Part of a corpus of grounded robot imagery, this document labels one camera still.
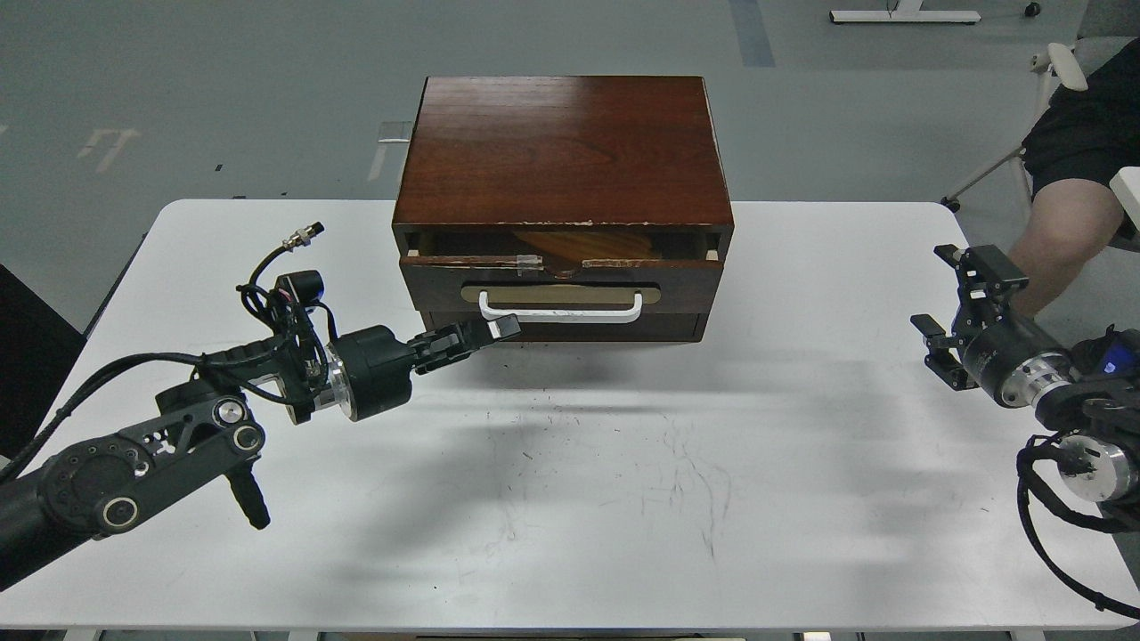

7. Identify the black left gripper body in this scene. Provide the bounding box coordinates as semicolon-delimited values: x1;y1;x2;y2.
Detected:
334;325;414;422

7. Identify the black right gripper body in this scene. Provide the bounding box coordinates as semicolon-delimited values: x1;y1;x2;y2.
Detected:
948;307;1074;409

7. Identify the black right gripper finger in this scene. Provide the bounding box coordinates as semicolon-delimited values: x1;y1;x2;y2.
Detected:
909;315;977;391
933;244;1031;317

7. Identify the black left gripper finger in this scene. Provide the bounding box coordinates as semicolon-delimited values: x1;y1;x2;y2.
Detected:
410;315;522;362
412;344;481;375

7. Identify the wooden drawer with white handle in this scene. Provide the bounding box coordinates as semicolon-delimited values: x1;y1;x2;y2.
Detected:
398;255;725;317

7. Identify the yellow corn cob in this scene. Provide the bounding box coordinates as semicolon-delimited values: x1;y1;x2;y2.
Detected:
513;232;660;261

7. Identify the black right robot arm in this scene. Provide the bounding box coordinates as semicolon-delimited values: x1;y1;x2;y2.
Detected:
911;245;1139;618

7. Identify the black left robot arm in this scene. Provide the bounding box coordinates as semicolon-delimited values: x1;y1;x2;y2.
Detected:
1;224;521;589

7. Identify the dark wooden drawer cabinet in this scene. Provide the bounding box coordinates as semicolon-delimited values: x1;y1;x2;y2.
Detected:
392;76;736;344

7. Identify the seated person in black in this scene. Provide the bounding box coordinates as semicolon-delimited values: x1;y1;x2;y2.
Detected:
1008;40;1139;317

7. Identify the white stand base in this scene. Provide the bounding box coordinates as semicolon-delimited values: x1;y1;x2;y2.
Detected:
829;1;982;25

